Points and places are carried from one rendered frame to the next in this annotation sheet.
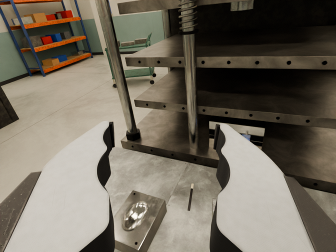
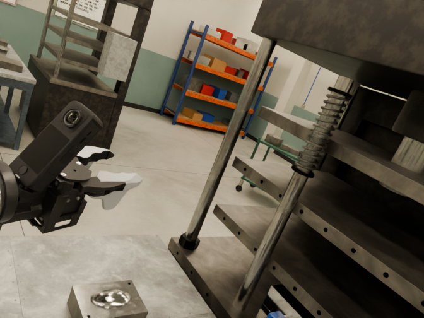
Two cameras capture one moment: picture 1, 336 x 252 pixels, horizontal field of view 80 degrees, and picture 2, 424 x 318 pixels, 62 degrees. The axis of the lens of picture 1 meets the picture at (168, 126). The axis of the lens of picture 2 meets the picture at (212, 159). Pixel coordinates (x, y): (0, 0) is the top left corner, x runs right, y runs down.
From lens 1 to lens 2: 0.48 m
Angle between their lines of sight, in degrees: 26
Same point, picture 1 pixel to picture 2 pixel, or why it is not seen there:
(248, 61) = (345, 243)
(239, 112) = (309, 299)
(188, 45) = (293, 183)
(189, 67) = (282, 206)
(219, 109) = (289, 279)
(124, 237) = (85, 304)
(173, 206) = not seen: outside the picture
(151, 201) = (136, 301)
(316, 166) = not seen: outside the picture
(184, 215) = not seen: outside the picture
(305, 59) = (404, 283)
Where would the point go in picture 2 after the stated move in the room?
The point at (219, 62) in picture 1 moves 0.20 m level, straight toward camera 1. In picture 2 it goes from (317, 223) to (288, 230)
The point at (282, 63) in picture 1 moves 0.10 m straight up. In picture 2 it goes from (378, 270) to (395, 241)
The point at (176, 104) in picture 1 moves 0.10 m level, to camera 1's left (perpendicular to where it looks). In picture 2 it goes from (251, 240) to (230, 227)
